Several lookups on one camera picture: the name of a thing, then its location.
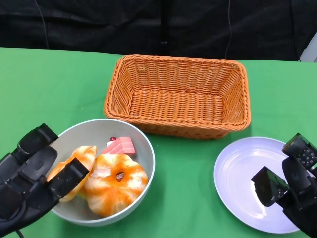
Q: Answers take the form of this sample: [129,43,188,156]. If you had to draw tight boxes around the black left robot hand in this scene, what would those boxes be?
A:
[0,123,90,235]

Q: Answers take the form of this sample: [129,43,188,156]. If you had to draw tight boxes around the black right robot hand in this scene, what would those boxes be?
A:
[251,133,317,236]

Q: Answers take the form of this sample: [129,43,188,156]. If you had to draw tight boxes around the elongated ribbed bread loaf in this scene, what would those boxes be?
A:
[47,145,98,203]

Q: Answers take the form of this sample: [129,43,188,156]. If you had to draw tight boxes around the round pumpkin-shaped bread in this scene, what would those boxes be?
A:
[83,153,149,218]

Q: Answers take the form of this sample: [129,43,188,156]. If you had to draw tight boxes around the grey-green bowl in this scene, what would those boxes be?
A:
[46,118,156,227]

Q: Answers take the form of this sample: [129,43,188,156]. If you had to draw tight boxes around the salmon pink cake slice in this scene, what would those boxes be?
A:
[101,136,136,156]

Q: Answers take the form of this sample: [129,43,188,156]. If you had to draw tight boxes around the lavender plate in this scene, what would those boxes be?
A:
[213,136,317,234]

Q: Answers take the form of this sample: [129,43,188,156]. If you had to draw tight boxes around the orange wicker basket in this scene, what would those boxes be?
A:
[103,54,252,139]

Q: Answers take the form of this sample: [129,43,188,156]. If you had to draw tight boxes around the green tablecloth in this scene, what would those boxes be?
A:
[0,46,317,238]

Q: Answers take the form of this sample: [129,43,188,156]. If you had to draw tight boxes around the white background object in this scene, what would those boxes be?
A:
[301,32,317,62]

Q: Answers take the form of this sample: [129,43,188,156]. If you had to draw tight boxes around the black backdrop cloth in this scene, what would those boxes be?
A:
[0,0,317,62]

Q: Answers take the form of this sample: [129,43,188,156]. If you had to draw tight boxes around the thin black background cable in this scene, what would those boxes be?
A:
[34,0,50,49]
[224,0,233,59]

